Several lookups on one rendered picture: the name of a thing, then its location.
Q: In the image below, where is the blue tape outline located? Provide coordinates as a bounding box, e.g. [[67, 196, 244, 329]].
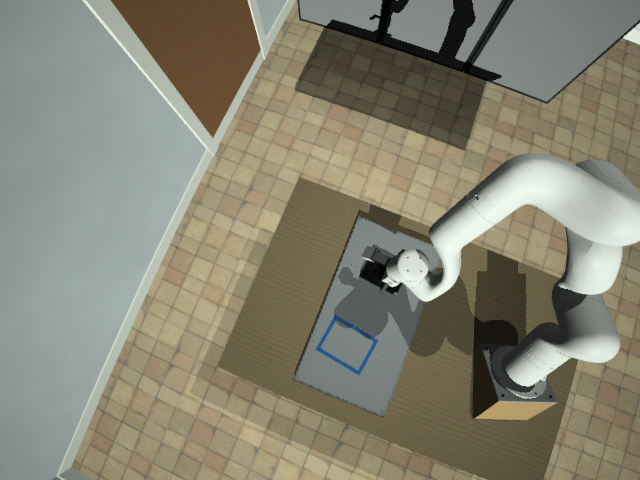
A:
[[316, 315, 378, 375]]

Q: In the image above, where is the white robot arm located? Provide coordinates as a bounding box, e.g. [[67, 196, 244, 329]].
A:
[[361, 154, 640, 399]]

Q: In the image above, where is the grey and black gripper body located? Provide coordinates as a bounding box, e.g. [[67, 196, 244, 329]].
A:
[[382, 271, 399, 287]]

